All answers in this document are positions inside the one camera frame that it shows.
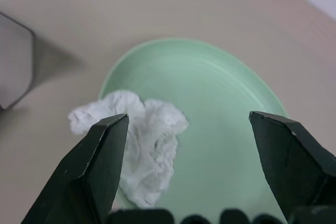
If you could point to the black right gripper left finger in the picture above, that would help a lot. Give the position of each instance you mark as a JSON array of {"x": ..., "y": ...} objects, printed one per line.
[{"x": 86, "y": 176}]

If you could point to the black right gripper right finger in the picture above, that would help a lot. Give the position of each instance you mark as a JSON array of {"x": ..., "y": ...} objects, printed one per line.
[{"x": 294, "y": 161}]

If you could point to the grey glasses case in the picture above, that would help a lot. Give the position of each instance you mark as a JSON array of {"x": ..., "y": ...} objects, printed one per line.
[{"x": 13, "y": 64}]

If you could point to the crumpled white tissue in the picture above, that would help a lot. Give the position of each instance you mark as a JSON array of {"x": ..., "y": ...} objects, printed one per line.
[{"x": 157, "y": 129}]

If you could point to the mint green plate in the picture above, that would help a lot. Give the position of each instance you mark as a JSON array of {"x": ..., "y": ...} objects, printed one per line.
[{"x": 210, "y": 90}]

